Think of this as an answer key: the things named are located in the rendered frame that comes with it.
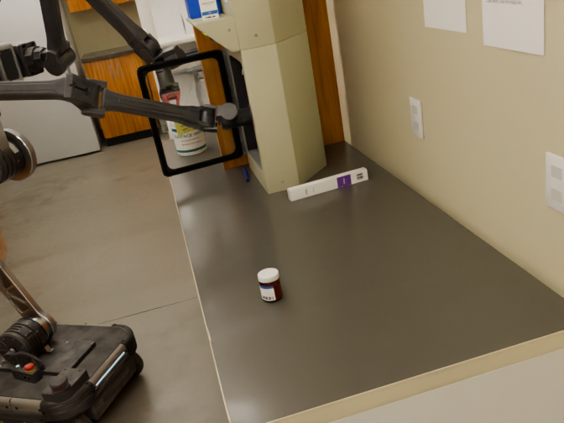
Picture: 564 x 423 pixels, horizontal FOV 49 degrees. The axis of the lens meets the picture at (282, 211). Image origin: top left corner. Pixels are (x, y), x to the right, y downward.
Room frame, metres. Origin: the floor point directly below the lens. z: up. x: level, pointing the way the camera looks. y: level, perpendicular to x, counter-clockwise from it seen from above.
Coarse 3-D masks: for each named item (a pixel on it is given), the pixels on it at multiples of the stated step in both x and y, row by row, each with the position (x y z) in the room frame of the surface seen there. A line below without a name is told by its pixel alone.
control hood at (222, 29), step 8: (224, 16) 1.95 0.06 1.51; (192, 24) 1.99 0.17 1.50; (200, 24) 1.87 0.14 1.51; (208, 24) 1.87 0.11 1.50; (216, 24) 1.88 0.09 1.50; (224, 24) 1.88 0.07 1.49; (232, 24) 1.89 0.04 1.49; (208, 32) 1.87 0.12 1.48; (216, 32) 1.88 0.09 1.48; (224, 32) 1.88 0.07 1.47; (232, 32) 1.88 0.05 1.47; (216, 40) 1.88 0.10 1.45; (224, 40) 1.88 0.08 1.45; (232, 40) 1.88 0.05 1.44; (232, 48) 1.88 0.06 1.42
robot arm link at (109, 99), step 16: (96, 80) 1.92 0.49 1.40; (112, 96) 1.91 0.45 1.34; (128, 96) 1.93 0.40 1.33; (96, 112) 1.87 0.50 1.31; (128, 112) 1.94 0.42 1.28; (144, 112) 1.93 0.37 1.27; (160, 112) 1.94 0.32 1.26; (176, 112) 1.96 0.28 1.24; (192, 112) 1.99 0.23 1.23; (208, 112) 2.01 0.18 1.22
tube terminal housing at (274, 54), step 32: (256, 0) 1.90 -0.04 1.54; (288, 0) 2.00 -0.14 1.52; (256, 32) 1.90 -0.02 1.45; (288, 32) 1.97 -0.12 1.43; (256, 64) 1.89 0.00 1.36; (288, 64) 1.95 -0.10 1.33; (256, 96) 1.89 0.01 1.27; (288, 96) 1.92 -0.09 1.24; (256, 128) 1.89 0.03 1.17; (288, 128) 1.90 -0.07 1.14; (320, 128) 2.06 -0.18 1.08; (288, 160) 1.90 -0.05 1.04; (320, 160) 2.03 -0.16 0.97
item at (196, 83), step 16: (192, 64) 2.16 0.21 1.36; (208, 64) 2.17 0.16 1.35; (160, 80) 2.12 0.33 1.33; (176, 80) 2.14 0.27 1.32; (192, 80) 2.15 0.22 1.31; (208, 80) 2.17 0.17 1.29; (160, 96) 2.12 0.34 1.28; (176, 96) 2.13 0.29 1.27; (192, 96) 2.15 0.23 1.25; (208, 96) 2.16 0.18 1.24; (224, 96) 2.18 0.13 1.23; (160, 128) 2.11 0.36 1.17; (176, 128) 2.13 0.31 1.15; (192, 128) 2.14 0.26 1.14; (176, 144) 2.12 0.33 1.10; (192, 144) 2.14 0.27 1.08; (208, 144) 2.15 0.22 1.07; (224, 144) 2.17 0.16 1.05; (176, 160) 2.12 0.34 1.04; (192, 160) 2.13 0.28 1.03
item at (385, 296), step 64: (192, 192) 2.04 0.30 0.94; (256, 192) 1.92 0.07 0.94; (384, 192) 1.72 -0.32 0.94; (192, 256) 1.52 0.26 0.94; (256, 256) 1.45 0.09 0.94; (320, 256) 1.39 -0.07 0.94; (384, 256) 1.32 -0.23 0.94; (448, 256) 1.27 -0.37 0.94; (256, 320) 1.15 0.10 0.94; (320, 320) 1.10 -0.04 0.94; (384, 320) 1.06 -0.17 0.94; (448, 320) 1.02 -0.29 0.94; (512, 320) 0.98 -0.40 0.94; (256, 384) 0.93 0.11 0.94; (320, 384) 0.90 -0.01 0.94; (384, 384) 0.86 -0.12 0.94; (448, 384) 0.88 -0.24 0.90
